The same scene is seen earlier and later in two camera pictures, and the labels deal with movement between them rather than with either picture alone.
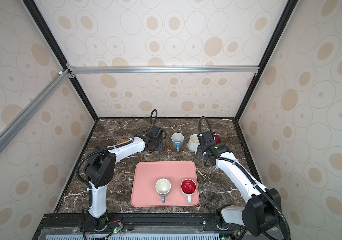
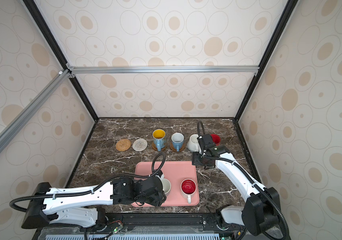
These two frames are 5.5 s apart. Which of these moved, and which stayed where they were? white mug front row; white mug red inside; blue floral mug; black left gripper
Moved: black left gripper
Stayed: white mug red inside; white mug front row; blue floral mug
